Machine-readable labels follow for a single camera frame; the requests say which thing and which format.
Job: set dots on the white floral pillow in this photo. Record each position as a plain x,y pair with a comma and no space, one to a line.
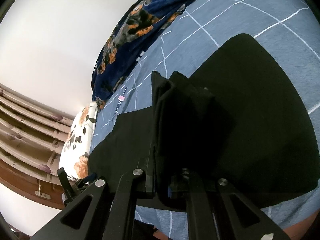
75,152

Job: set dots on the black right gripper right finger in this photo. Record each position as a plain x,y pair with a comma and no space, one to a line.
207,208

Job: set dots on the metal latch bracket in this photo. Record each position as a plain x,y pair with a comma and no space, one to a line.
40,193

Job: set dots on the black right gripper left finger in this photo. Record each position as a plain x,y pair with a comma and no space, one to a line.
132,192

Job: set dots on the blue grid-pattern bedsheet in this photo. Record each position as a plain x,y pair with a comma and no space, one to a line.
286,29

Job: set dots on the navy dog-print blanket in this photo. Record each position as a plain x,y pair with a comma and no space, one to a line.
136,31

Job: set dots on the black pants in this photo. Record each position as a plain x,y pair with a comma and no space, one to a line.
238,118

